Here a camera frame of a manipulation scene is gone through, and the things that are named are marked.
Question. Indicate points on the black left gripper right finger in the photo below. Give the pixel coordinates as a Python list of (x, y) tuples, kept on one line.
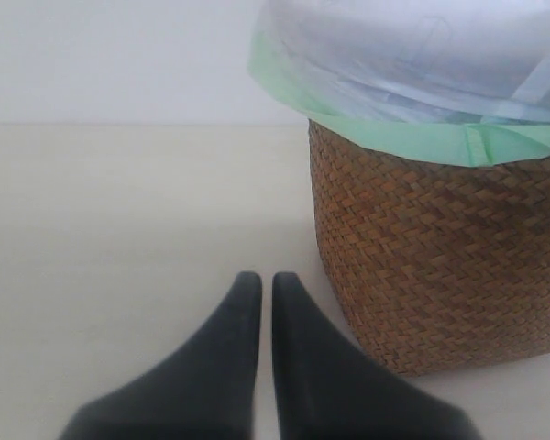
[(326, 388)]

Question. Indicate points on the white green plastic bin liner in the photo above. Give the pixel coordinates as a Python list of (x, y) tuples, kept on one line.
[(464, 83)]

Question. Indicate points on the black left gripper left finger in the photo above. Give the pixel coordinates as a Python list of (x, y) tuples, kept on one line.
[(204, 390)]

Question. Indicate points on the woven wicker trash basket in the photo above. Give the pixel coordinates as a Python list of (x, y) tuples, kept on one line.
[(435, 267)]

